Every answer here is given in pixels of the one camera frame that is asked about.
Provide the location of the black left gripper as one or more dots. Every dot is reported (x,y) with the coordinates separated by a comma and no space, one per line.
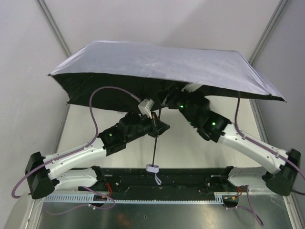
(154,126)

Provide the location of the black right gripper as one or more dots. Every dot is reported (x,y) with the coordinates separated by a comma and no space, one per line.
(172,101)

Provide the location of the lavender folding umbrella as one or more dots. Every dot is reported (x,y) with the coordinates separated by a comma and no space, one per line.
(119,75)

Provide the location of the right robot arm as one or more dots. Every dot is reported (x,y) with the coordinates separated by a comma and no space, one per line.
(281,167)

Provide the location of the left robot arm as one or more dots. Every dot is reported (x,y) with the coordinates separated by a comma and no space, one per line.
(45,174)

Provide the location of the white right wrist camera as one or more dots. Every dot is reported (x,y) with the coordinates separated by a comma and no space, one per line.
(191,87)

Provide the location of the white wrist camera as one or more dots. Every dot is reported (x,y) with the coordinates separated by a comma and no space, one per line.
(145,107)
(191,87)

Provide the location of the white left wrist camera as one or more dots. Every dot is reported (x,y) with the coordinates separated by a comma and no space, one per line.
(145,107)

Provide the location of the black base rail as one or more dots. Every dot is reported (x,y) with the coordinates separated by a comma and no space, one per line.
(169,184)

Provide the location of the right aluminium frame post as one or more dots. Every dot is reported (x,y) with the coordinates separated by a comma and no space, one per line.
(274,20)

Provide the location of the aluminium frame post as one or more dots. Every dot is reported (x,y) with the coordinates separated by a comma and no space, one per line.
(274,20)
(46,12)

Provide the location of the grey slotted cable duct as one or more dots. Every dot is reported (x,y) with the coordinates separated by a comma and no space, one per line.
(217,199)

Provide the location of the left aluminium frame post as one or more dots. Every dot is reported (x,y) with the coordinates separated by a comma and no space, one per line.
(46,12)

